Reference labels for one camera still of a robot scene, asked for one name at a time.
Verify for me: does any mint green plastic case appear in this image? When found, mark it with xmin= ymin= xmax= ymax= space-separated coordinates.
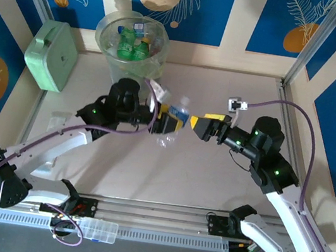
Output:
xmin=19 ymin=16 xmax=84 ymax=95

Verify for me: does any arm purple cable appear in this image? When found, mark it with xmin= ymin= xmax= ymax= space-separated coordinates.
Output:
xmin=223 ymin=95 xmax=336 ymax=252
xmin=0 ymin=56 xmax=165 ymax=252

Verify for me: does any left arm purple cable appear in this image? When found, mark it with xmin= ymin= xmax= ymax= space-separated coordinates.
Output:
xmin=0 ymin=56 xmax=165 ymax=252

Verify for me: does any green soda bottle yellow cap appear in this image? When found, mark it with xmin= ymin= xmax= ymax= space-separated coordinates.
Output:
xmin=133 ymin=35 xmax=153 ymax=64
xmin=114 ymin=25 xmax=140 ymax=62

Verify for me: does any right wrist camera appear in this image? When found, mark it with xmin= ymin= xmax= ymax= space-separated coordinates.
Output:
xmin=226 ymin=95 xmax=252 ymax=117

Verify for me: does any clear plastic organizer box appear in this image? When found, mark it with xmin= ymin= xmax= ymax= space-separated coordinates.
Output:
xmin=75 ymin=216 xmax=120 ymax=246

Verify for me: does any slotted grey cable duct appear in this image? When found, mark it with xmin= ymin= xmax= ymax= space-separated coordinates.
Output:
xmin=0 ymin=205 xmax=231 ymax=252

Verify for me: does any clear Pepsi bottle blue cap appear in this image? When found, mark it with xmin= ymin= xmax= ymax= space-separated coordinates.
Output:
xmin=154 ymin=92 xmax=193 ymax=152

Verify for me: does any aluminium mounting rail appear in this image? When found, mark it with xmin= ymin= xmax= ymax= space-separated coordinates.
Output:
xmin=0 ymin=174 xmax=327 ymax=252

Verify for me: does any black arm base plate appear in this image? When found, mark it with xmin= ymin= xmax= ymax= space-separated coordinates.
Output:
xmin=204 ymin=213 xmax=237 ymax=239
xmin=54 ymin=193 xmax=100 ymax=221

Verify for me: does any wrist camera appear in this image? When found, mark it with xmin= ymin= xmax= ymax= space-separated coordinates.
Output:
xmin=226 ymin=95 xmax=252 ymax=117
xmin=145 ymin=78 xmax=174 ymax=104

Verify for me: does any translucent plastic bin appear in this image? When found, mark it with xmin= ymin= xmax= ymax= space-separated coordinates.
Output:
xmin=85 ymin=4 xmax=176 ymax=108

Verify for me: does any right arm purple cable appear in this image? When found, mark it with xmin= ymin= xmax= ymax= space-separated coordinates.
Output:
xmin=223 ymin=95 xmax=336 ymax=252

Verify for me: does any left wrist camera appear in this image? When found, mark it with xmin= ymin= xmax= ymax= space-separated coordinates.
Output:
xmin=145 ymin=78 xmax=174 ymax=104

